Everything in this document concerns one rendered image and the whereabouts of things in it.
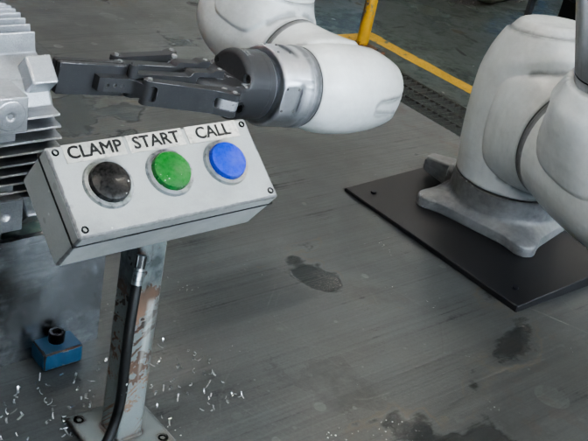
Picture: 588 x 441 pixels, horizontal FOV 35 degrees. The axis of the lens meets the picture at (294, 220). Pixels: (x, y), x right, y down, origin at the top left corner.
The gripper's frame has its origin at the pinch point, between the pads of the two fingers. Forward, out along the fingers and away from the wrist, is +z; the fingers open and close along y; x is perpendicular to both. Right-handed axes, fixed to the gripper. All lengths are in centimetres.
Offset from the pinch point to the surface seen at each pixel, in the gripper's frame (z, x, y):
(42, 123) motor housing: 8.7, 1.0, 8.5
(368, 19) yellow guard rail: -285, 49, -223
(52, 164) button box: 14.8, -1.6, 20.9
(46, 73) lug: 8.5, -2.8, 7.4
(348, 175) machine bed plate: -52, 17, -10
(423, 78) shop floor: -293, 64, -188
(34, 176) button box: 14.7, 0.4, 18.9
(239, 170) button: 1.0, -2.3, 24.0
